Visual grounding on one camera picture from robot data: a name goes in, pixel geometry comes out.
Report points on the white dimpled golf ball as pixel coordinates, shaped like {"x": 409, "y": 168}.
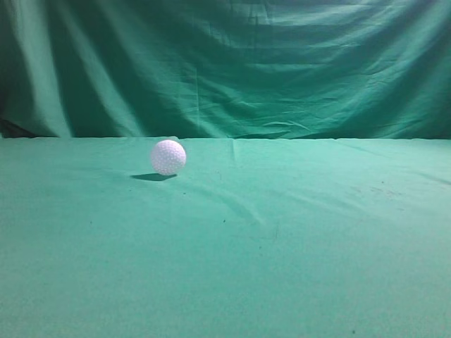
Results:
{"x": 168, "y": 157}

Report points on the green table cloth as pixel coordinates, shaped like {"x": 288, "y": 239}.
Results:
{"x": 254, "y": 238}

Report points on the green backdrop cloth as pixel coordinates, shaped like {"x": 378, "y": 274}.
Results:
{"x": 226, "y": 69}

